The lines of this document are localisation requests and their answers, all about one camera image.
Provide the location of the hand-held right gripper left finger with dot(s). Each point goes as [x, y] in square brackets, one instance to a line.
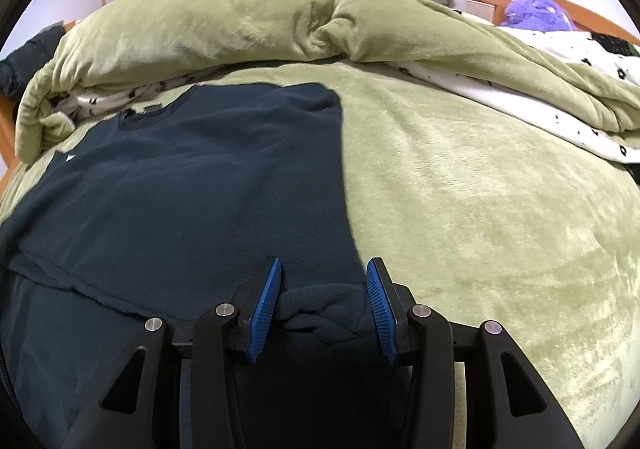
[262, 314]

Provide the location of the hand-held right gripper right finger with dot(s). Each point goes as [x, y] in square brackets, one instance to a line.
[380, 309]

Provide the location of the black sweatshirt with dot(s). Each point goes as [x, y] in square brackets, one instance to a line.
[200, 189]

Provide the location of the green quilt with floral lining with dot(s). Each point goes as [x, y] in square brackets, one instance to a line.
[200, 29]

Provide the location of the purple plush toy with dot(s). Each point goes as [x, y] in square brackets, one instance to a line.
[537, 11]

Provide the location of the black jacket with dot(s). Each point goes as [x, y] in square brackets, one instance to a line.
[25, 61]

